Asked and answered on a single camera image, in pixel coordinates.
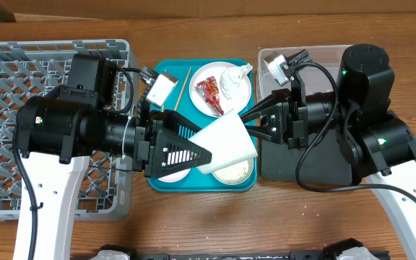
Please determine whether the clear plastic bin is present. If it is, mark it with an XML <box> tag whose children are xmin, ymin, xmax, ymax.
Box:
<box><xmin>257</xmin><ymin>44</ymin><xmax>355</xmax><ymax>100</ymax></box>

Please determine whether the white round plate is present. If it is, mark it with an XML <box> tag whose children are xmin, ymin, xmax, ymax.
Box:
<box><xmin>188</xmin><ymin>61</ymin><xmax>254</xmax><ymax>118</ymax></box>

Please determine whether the grey bowl of rice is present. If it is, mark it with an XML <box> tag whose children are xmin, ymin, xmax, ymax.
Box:
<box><xmin>212</xmin><ymin>159</ymin><xmax>254</xmax><ymax>185</ymax></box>

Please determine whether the teal plastic tray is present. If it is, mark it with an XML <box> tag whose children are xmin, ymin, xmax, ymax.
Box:
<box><xmin>148</xmin><ymin>59</ymin><xmax>257</xmax><ymax>192</ymax></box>

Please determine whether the small pink bowl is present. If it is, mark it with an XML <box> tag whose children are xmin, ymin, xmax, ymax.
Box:
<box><xmin>159</xmin><ymin>168</ymin><xmax>191</xmax><ymax>183</ymax></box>

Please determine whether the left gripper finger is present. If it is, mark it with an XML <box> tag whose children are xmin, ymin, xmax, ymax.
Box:
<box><xmin>144</xmin><ymin>129</ymin><xmax>212</xmax><ymax>179</ymax></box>
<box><xmin>149</xmin><ymin>110</ymin><xmax>201</xmax><ymax>139</ymax></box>

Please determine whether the red snack wrapper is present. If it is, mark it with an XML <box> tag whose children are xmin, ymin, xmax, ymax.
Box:
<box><xmin>195</xmin><ymin>77</ymin><xmax>224</xmax><ymax>116</ymax></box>

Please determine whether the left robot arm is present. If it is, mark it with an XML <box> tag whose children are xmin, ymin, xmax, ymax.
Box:
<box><xmin>12</xmin><ymin>54</ymin><xmax>286</xmax><ymax>259</ymax></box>

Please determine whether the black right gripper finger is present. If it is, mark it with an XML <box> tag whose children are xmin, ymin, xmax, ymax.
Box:
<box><xmin>240</xmin><ymin>89</ymin><xmax>291</xmax><ymax>121</ymax></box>
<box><xmin>246</xmin><ymin>123</ymin><xmax>284</xmax><ymax>144</ymax></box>

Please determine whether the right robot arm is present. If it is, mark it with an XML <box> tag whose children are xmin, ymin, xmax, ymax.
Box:
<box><xmin>241</xmin><ymin>43</ymin><xmax>416</xmax><ymax>259</ymax></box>

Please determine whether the grey dishwasher rack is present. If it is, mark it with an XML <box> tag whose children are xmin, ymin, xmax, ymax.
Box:
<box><xmin>0</xmin><ymin>39</ymin><xmax>139</xmax><ymax>221</ymax></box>

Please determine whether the right wooden chopstick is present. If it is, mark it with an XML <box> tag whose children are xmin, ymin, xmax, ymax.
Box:
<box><xmin>174</xmin><ymin>67</ymin><xmax>192</xmax><ymax>111</ymax></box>

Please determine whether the white napkin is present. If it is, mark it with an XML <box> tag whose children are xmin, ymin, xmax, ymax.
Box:
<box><xmin>220</xmin><ymin>63</ymin><xmax>253</xmax><ymax>100</ymax></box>

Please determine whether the white paper cup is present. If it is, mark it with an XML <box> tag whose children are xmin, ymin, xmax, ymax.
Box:
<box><xmin>189</xmin><ymin>110</ymin><xmax>258</xmax><ymax>174</ymax></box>

